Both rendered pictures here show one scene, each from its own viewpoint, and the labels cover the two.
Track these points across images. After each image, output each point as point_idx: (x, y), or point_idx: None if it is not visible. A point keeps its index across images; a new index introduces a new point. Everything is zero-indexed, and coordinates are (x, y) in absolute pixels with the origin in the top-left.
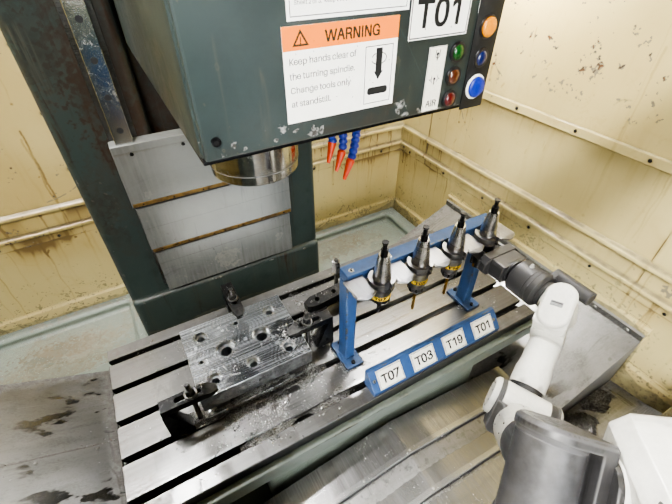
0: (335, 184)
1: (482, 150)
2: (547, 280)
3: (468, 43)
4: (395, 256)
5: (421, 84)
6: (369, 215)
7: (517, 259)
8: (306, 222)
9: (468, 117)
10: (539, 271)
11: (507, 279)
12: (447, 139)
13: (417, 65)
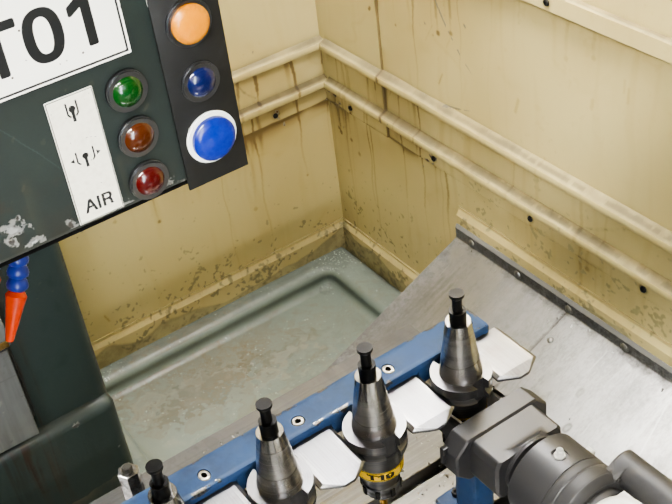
0: (166, 221)
1: (503, 102)
2: (594, 489)
3: (150, 65)
4: (218, 476)
5: (54, 175)
6: (281, 280)
7: (534, 433)
8: (67, 359)
9: (455, 22)
10: (575, 466)
11: (509, 492)
12: (423, 75)
13: (25, 145)
